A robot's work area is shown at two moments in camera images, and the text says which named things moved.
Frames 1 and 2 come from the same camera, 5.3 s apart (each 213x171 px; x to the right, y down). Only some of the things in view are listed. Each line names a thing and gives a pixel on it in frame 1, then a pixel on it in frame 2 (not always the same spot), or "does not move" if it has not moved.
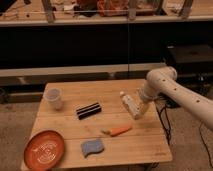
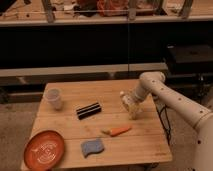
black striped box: x=88 y=110 does not move
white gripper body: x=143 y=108 to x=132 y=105
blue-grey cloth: x=92 y=146 does not move
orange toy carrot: x=116 y=131 does not move
